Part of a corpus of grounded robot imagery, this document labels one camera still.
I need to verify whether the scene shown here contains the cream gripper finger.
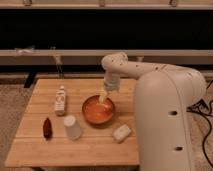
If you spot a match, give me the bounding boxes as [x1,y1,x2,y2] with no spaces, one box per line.
[99,88,109,103]

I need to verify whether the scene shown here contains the white bottle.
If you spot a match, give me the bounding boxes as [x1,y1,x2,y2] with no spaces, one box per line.
[54,86,66,116]

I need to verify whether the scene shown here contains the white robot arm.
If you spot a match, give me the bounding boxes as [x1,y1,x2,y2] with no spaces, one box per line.
[101,52,206,171]

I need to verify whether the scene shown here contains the brown small bottle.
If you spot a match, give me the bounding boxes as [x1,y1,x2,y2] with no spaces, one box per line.
[43,118,52,139]

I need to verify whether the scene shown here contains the orange bowl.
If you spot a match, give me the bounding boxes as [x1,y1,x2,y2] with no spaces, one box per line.
[82,95,115,125]

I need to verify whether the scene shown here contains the white sponge block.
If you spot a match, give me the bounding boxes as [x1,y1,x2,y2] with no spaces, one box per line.
[113,124,131,143]

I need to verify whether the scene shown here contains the wooden table board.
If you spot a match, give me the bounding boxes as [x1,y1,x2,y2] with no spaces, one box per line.
[5,79,139,167]

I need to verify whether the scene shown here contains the black cable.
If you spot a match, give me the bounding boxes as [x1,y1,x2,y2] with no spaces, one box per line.
[186,79,213,169]

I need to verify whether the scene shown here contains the grey horizontal rail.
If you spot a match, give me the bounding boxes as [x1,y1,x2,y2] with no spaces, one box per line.
[0,49,213,65]

